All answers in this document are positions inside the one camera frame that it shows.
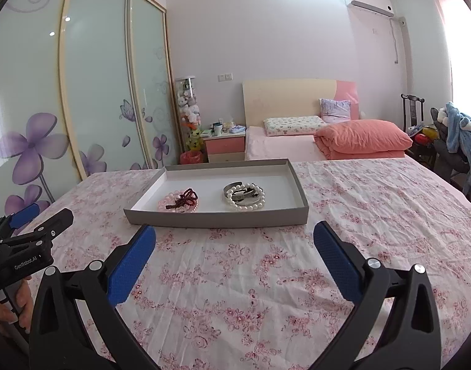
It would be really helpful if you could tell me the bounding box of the grey cardboard box tray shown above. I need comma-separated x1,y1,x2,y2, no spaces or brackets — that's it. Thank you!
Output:
123,158,310,229

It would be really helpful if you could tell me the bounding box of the red and yellow plush toy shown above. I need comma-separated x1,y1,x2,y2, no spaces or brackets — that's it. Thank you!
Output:
411,131,438,148

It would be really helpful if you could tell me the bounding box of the pink nightstand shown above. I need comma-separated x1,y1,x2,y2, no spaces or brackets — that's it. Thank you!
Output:
201,127,247,163

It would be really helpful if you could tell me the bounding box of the person's left hand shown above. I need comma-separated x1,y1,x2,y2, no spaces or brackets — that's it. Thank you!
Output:
0,277,33,334

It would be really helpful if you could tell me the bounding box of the dark wooden chair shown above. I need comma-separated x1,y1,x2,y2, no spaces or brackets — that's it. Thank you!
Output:
400,93,426,132

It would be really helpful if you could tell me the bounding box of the blue bathrobe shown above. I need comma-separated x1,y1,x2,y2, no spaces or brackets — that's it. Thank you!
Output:
444,101,471,197

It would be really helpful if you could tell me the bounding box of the purple patterned pillow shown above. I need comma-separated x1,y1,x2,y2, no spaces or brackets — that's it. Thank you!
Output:
320,99,352,123

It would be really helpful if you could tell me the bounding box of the cream and pink headboard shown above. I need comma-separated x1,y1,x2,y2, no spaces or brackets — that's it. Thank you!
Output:
242,79,360,129

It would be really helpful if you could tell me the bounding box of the dark red bead bracelet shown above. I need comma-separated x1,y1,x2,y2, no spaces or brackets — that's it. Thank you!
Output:
165,188,198,211

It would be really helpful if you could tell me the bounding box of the pink flower bead bracelet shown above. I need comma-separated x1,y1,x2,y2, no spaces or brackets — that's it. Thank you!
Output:
157,190,190,211

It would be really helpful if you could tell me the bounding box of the white pearl bracelet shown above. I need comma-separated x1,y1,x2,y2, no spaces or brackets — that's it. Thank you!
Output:
225,185,266,212

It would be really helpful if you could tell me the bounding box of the floral sliding door wardrobe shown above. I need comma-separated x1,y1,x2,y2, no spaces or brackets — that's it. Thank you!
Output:
0,0,182,216

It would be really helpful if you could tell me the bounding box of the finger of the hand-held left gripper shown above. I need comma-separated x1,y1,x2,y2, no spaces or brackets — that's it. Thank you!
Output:
0,208,75,253
4,202,41,236

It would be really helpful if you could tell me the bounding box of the pink curtain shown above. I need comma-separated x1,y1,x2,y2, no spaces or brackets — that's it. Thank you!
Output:
430,0,457,101

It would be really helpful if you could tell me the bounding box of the white patterned pillow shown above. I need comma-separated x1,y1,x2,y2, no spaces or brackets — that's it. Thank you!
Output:
263,116,328,137

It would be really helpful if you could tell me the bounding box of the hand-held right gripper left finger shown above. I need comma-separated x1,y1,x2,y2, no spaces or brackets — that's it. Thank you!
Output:
29,224,170,370

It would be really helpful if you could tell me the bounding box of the white air conditioner pipe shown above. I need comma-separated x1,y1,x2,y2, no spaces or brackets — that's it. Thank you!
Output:
390,16,407,64

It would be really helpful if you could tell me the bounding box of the wide silver cuff bangle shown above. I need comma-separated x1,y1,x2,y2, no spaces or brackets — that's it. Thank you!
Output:
224,181,260,203

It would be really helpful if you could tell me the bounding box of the plain pink bed sheet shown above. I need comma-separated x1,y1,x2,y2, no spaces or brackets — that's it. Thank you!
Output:
244,125,406,162

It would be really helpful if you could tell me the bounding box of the red plastic bag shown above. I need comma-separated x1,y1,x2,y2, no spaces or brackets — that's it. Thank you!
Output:
180,150,203,169

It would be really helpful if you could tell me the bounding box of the grey chair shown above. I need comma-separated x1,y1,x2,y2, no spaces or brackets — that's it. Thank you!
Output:
430,108,471,178

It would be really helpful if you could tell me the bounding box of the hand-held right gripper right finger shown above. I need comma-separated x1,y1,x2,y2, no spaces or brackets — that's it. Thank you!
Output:
313,221,442,370

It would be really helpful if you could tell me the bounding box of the clear tube of plush toys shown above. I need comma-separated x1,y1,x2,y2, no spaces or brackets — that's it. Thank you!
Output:
175,76,203,153

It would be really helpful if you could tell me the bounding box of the white air conditioner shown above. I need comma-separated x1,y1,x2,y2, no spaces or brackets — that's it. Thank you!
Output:
342,0,396,18

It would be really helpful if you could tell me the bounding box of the folded orange duvet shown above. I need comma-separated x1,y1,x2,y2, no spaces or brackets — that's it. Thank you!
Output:
313,119,413,160

